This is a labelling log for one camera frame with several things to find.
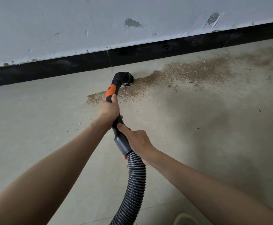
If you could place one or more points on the person's left hand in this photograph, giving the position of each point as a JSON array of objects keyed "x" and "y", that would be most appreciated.
[{"x": 108, "y": 112}]

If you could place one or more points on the person's right hand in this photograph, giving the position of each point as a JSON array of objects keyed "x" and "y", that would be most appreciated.
[{"x": 138, "y": 144}]

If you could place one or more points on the brown dirt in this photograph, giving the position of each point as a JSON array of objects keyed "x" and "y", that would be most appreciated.
[{"x": 192, "y": 70}]

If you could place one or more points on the person's left forearm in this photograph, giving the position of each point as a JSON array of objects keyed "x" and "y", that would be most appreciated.
[{"x": 42, "y": 185}]

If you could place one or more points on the person's right forearm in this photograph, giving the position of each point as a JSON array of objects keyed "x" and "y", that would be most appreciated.
[{"x": 221, "y": 194}]

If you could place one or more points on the person's right shoe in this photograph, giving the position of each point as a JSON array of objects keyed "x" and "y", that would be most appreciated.
[{"x": 185, "y": 220}]

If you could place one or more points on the black baseboard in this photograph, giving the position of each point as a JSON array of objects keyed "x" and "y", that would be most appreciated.
[{"x": 56, "y": 66}]

